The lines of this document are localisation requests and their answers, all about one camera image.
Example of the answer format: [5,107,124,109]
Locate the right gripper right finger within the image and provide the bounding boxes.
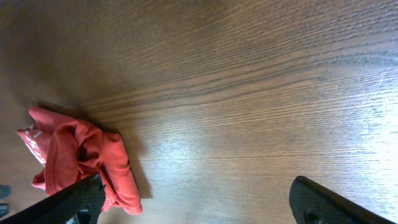
[289,176,394,224]

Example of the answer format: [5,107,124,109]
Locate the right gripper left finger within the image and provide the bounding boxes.
[1,174,106,224]

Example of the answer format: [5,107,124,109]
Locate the red printed t-shirt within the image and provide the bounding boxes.
[17,106,143,215]

